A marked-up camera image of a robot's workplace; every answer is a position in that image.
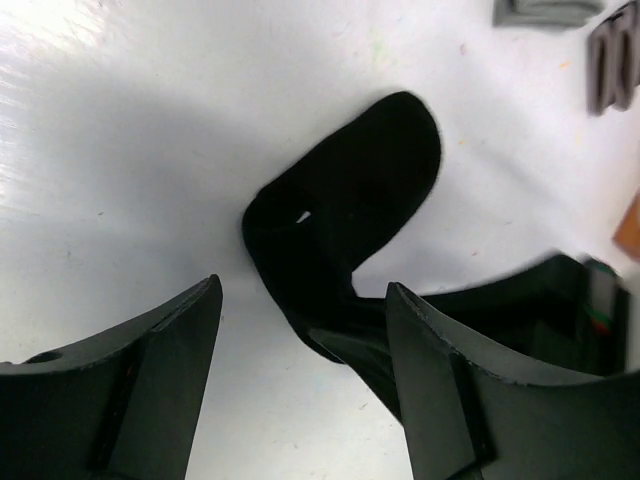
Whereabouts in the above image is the black sock with white stripes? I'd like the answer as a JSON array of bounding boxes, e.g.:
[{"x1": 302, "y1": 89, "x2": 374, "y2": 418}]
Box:
[{"x1": 241, "y1": 91, "x2": 441, "y2": 362}]

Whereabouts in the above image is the grey sock with black stripes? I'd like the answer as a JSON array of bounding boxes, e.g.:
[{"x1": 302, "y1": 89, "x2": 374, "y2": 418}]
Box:
[{"x1": 493, "y1": 0, "x2": 604, "y2": 29}]

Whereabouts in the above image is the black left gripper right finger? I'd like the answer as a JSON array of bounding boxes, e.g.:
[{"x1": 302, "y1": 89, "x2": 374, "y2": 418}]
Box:
[{"x1": 386, "y1": 283, "x2": 639, "y2": 479}]

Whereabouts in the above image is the orange wooden compartment tray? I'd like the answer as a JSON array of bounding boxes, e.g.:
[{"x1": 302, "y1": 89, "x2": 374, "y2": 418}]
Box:
[{"x1": 613, "y1": 192, "x2": 640, "y2": 262}]

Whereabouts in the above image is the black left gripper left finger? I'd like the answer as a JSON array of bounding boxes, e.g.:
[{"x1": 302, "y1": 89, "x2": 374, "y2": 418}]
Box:
[{"x1": 1, "y1": 276, "x2": 223, "y2": 479}]

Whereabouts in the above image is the brown sock with pink stripes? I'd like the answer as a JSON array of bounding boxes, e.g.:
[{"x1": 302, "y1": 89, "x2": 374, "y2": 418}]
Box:
[{"x1": 586, "y1": 1, "x2": 639, "y2": 116}]

